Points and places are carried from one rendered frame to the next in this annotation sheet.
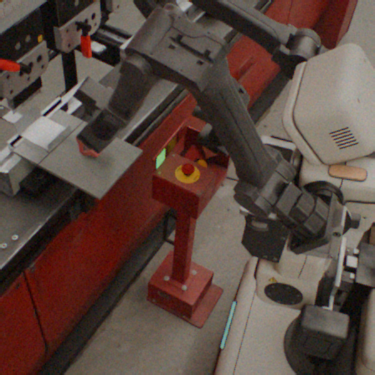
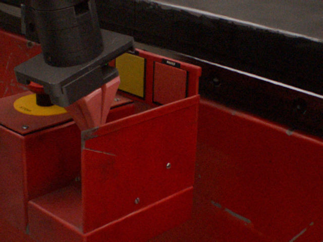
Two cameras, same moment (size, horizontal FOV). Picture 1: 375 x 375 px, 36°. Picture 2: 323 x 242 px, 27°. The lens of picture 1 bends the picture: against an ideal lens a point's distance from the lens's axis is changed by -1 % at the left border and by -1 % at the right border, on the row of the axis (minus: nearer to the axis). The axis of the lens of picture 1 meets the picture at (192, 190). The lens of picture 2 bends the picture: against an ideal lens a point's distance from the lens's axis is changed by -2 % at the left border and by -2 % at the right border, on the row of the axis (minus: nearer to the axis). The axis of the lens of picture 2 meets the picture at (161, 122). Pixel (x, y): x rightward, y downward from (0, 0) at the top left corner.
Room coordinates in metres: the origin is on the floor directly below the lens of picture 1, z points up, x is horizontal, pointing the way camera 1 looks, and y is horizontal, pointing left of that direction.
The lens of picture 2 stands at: (1.46, -0.61, 1.04)
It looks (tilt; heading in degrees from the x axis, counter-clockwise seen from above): 21 degrees down; 109
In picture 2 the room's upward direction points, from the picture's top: 2 degrees clockwise
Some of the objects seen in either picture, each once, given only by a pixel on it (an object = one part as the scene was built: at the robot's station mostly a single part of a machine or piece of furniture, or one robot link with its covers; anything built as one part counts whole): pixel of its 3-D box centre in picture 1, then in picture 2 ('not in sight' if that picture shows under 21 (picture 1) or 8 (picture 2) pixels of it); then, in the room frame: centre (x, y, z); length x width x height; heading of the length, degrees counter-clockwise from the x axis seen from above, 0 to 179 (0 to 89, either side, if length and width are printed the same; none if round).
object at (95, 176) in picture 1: (78, 151); not in sight; (0.95, 0.29, 1.00); 0.26 x 0.18 x 0.01; 64
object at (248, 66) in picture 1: (247, 67); not in sight; (1.87, -0.16, 0.59); 0.15 x 0.02 x 0.07; 154
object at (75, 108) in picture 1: (49, 135); not in sight; (1.07, 0.40, 0.92); 0.39 x 0.06 x 0.10; 154
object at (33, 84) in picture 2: (187, 171); (45, 94); (1.11, 0.02, 0.79); 0.04 x 0.04 x 0.04
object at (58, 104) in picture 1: (38, 125); not in sight; (1.04, 0.41, 0.99); 0.20 x 0.03 x 0.03; 154
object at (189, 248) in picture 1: (184, 236); not in sight; (1.15, 0.01, 0.39); 0.05 x 0.05 x 0.54; 66
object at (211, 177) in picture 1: (191, 168); (79, 139); (1.15, 0.01, 0.75); 0.20 x 0.16 x 0.18; 156
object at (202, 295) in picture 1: (186, 287); not in sight; (1.14, -0.02, 0.06); 0.25 x 0.20 x 0.12; 66
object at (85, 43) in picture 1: (84, 39); not in sight; (1.13, 0.30, 1.20); 0.04 x 0.02 x 0.10; 64
